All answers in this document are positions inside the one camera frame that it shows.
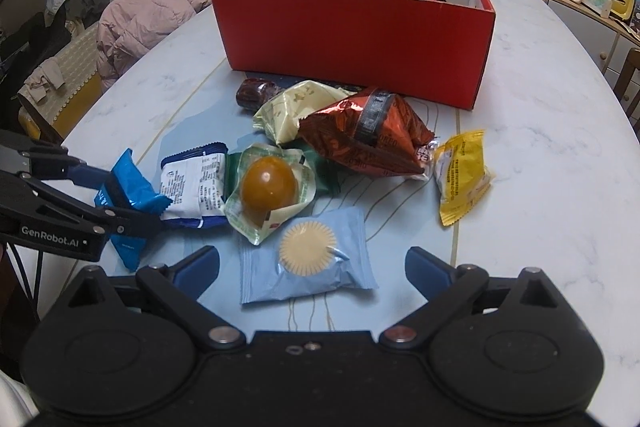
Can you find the dark blue snack packet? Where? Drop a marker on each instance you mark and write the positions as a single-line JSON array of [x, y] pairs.
[[137, 192]]

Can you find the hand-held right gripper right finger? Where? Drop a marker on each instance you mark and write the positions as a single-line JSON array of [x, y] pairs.
[[425, 268]]

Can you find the yellow snack packet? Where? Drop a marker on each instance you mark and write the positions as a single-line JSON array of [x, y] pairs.
[[460, 177]]

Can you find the chair with cream cushion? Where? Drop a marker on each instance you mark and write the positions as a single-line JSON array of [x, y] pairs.
[[70, 77]]

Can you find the orange-brown foil snack packet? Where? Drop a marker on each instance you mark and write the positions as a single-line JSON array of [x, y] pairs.
[[340, 137]]

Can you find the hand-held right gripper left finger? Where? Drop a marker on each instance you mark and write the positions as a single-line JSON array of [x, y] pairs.
[[200, 264]]

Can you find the cream snack packet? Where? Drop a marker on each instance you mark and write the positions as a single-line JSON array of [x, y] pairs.
[[295, 107]]

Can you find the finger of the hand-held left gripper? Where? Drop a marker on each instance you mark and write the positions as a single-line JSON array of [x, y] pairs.
[[130, 222], [92, 174]]

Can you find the wooden chair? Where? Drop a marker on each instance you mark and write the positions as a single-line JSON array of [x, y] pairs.
[[627, 77]]

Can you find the light blue sun-print packet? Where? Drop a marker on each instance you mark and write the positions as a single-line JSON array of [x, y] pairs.
[[350, 269]]

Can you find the red cardboard box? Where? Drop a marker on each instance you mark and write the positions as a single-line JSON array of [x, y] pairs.
[[350, 42]]

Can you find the white and blue snack packet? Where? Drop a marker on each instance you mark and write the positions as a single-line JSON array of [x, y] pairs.
[[195, 187]]

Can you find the wooden cabinet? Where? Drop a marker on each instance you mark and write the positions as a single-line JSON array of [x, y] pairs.
[[585, 37]]

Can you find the dark red wrapped snack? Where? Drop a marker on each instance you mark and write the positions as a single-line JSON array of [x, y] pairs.
[[250, 94]]

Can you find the packaged brown braised egg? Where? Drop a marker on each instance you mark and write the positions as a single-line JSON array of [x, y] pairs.
[[267, 187]]

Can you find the pink puffer jacket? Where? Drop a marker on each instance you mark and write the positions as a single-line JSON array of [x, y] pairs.
[[145, 22]]

